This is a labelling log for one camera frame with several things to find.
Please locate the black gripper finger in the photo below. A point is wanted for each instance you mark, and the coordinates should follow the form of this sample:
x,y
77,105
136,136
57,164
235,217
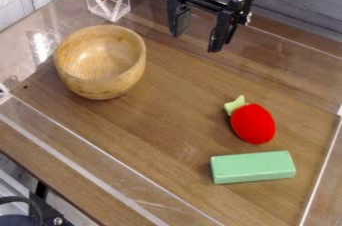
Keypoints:
x,y
223,31
177,15

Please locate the red plush strawberry toy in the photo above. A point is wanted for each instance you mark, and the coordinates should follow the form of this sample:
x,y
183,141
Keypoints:
x,y
251,121

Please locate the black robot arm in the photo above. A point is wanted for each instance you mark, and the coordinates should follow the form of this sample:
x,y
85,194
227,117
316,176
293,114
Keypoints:
x,y
232,13

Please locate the wooden bowl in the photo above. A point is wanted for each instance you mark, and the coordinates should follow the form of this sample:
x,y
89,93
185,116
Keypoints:
x,y
100,61

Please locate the green rectangular block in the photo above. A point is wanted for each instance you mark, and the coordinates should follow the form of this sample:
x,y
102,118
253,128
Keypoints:
x,y
249,167

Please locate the clear acrylic corner bracket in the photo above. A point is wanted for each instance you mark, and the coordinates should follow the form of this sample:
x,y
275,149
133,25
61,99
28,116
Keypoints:
x,y
108,9

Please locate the black table clamp mount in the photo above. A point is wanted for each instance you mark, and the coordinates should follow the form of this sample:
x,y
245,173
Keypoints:
x,y
40,210

